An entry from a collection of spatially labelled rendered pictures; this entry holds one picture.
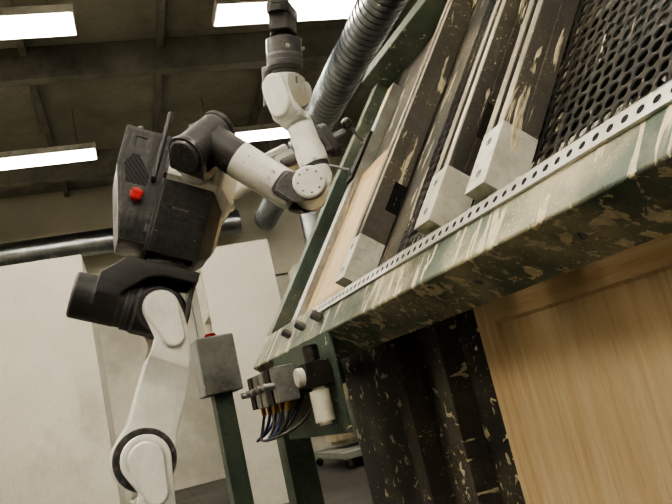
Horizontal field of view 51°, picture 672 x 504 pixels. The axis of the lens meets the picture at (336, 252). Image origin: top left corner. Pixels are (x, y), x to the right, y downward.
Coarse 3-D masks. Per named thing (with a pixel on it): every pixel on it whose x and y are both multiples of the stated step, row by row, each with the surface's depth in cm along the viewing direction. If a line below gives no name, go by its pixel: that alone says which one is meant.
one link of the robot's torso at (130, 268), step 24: (120, 264) 169; (144, 264) 171; (168, 264) 174; (72, 288) 165; (96, 288) 166; (120, 288) 168; (192, 288) 177; (72, 312) 166; (96, 312) 167; (120, 312) 168
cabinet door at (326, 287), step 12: (384, 156) 216; (372, 168) 224; (360, 180) 233; (372, 180) 217; (360, 192) 226; (360, 204) 217; (348, 216) 224; (360, 216) 209; (348, 228) 217; (336, 240) 223; (348, 240) 209; (336, 252) 216; (336, 264) 209; (324, 276) 215; (336, 276) 201; (324, 288) 208; (336, 288) 194; (312, 300) 214; (324, 300) 200
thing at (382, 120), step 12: (396, 84) 250; (396, 96) 249; (384, 108) 246; (384, 120) 244; (384, 132) 243; (372, 144) 240; (372, 156) 239; (360, 168) 236; (348, 192) 232; (348, 204) 231; (336, 216) 231; (336, 228) 227; (324, 252) 223; (324, 264) 222; (312, 276) 221; (312, 288) 218; (300, 300) 220; (300, 312) 215
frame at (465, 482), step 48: (432, 336) 164; (384, 384) 206; (432, 384) 180; (480, 384) 159; (384, 432) 211; (432, 432) 180; (480, 432) 160; (288, 480) 225; (384, 480) 215; (432, 480) 176; (480, 480) 157
